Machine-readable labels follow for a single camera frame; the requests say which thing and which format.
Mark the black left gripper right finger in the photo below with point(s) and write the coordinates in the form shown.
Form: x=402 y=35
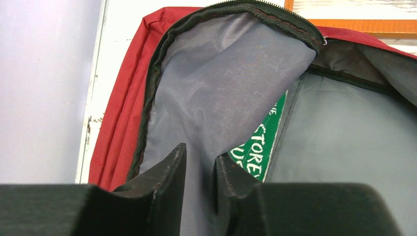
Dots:
x=248 y=207

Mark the green treehouse book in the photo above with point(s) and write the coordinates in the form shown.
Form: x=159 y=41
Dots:
x=255 y=155

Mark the wooden two-tier shelf rack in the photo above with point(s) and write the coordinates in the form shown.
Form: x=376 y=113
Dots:
x=380 y=18

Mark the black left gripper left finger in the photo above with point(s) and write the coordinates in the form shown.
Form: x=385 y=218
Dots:
x=148 y=205

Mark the red backpack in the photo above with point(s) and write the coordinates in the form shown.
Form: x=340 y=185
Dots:
x=209 y=79

